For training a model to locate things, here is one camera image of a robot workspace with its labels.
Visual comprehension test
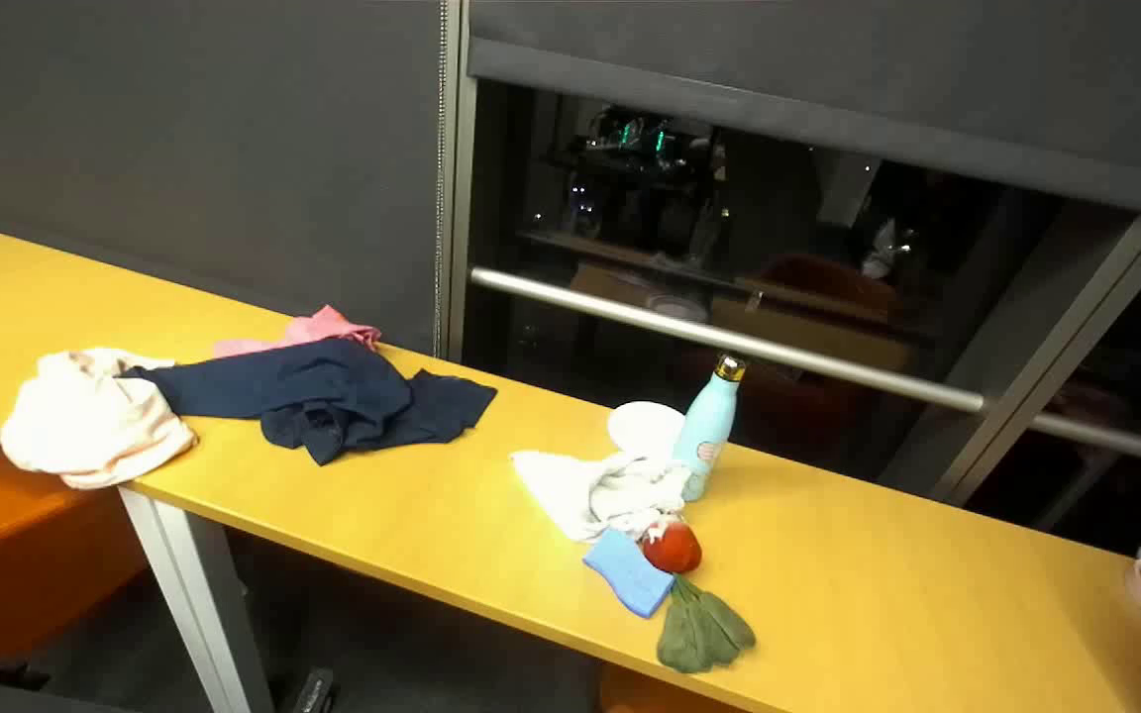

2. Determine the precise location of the dark blue cloth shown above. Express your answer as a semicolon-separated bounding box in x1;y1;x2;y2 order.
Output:
131;337;501;469

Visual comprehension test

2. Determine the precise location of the light blue sponge cloth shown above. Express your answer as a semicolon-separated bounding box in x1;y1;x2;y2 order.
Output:
579;525;683;621

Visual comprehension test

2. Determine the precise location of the green cloth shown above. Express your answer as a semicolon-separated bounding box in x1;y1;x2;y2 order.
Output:
653;574;761;676

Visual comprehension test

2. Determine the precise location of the white cloth with pink stripes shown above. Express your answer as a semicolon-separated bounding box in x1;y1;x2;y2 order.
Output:
0;345;199;494

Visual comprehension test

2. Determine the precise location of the white bowl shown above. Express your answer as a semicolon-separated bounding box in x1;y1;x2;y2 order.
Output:
604;396;689;462

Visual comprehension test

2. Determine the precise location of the white terry towel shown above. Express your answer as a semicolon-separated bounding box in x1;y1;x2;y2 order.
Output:
513;442;693;545

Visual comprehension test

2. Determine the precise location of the light blue bottle gold cap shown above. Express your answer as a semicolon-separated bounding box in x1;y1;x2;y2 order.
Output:
670;351;749;507

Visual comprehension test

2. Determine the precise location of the metal window handrail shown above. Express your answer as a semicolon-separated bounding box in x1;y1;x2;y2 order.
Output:
467;267;990;417
1025;408;1141;477

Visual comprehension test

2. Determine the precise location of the grey roller blind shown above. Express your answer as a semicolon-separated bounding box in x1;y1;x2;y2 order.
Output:
467;0;1141;226

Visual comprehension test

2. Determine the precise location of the white table leg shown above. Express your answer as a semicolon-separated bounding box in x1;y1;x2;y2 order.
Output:
115;485;277;713

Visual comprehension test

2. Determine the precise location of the grey window mullion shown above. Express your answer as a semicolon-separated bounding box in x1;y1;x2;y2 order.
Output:
932;215;1141;507

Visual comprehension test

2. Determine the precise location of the orange cabinet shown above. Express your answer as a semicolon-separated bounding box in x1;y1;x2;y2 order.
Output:
0;422;151;665

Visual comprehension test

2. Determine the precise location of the grey window frame post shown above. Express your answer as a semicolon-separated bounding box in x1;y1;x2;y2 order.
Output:
434;0;480;363

